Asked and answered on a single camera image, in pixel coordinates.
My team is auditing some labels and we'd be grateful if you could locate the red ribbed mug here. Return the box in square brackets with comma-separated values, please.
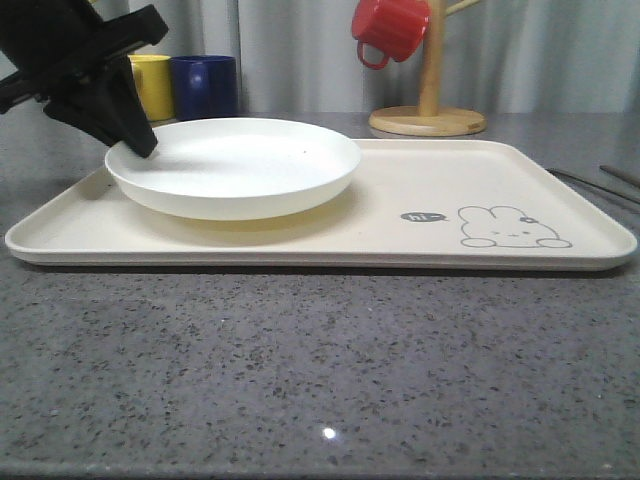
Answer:
[351, 0, 431, 70]

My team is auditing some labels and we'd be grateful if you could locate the silver metal spoon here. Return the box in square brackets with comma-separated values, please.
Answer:
[546, 168, 639, 204]

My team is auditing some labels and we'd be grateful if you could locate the cream rabbit serving tray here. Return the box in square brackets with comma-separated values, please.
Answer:
[5, 140, 638, 271]

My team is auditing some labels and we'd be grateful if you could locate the dark blue mug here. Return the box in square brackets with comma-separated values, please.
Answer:
[169, 55, 239, 121]

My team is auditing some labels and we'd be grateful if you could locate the silver metal chopstick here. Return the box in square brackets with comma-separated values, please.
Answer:
[599, 165, 640, 188]

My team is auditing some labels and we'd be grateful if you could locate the yellow mug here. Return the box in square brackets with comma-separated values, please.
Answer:
[129, 54, 175, 122]

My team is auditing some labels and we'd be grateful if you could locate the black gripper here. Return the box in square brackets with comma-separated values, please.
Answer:
[1, 1, 169, 158]

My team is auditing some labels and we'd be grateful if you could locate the wooden mug tree stand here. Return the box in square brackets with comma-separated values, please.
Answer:
[369, 1, 487, 137]

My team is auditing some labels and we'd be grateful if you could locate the white round plate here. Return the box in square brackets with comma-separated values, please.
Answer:
[105, 118, 362, 221]

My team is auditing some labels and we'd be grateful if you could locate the grey curtain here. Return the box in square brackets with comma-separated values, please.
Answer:
[89, 0, 640, 114]

